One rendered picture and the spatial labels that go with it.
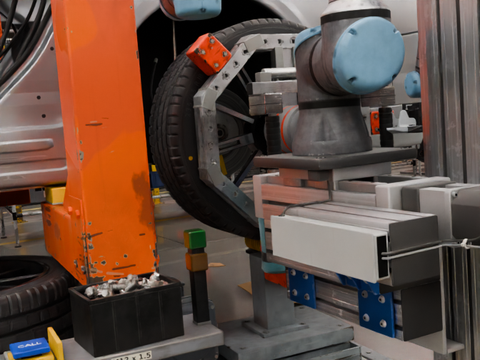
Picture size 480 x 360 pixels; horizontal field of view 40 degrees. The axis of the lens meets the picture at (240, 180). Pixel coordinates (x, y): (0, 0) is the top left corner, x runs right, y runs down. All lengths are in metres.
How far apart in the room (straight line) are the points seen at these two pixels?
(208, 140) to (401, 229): 0.93
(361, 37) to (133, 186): 0.70
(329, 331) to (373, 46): 1.20
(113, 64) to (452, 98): 0.75
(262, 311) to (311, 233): 1.11
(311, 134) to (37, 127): 1.04
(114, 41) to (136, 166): 0.29
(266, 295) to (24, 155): 0.84
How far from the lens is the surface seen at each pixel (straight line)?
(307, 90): 1.23
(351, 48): 1.08
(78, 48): 1.54
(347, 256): 0.97
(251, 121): 1.95
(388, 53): 1.10
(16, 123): 2.05
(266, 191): 1.37
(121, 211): 1.55
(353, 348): 2.13
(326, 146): 1.20
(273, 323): 2.11
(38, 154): 2.03
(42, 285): 1.82
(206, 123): 1.78
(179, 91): 1.86
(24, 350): 1.40
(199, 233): 1.45
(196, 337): 1.43
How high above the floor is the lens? 0.90
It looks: 5 degrees down
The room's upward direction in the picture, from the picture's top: 4 degrees counter-clockwise
